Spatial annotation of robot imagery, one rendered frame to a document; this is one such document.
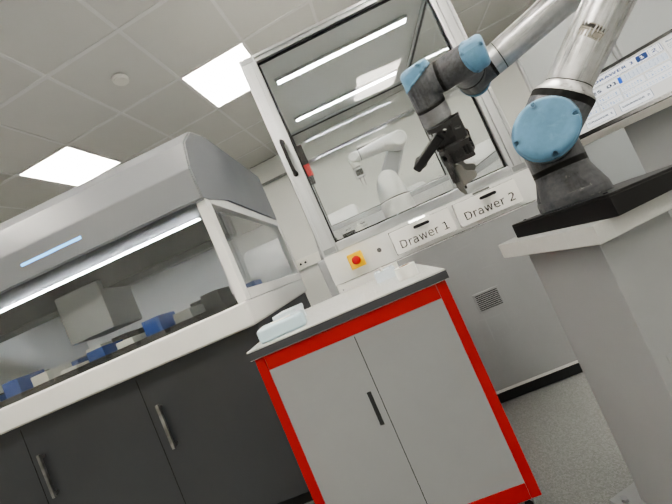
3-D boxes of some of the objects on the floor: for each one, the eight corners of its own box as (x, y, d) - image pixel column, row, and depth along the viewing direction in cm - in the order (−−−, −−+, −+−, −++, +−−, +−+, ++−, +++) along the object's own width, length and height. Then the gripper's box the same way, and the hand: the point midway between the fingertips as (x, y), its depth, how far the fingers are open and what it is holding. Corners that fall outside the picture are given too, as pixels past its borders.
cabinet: (624, 361, 141) (546, 195, 144) (405, 445, 148) (336, 286, 151) (518, 318, 236) (473, 218, 239) (389, 370, 243) (346, 273, 247)
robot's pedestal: (877, 524, 63) (703, 172, 66) (778, 616, 57) (593, 226, 60) (688, 449, 92) (574, 208, 95) (611, 504, 87) (492, 247, 90)
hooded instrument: (336, 513, 126) (163, 106, 133) (-54, 660, 140) (-191, 283, 147) (349, 387, 246) (258, 176, 253) (139, 472, 260) (58, 270, 267)
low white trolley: (562, 528, 86) (445, 268, 89) (350, 603, 91) (245, 353, 94) (482, 418, 144) (412, 262, 147) (355, 467, 149) (290, 315, 152)
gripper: (457, 117, 78) (491, 189, 85) (457, 106, 86) (488, 173, 94) (424, 135, 82) (459, 202, 90) (427, 123, 91) (459, 186, 98)
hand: (462, 188), depth 93 cm, fingers open, 3 cm apart
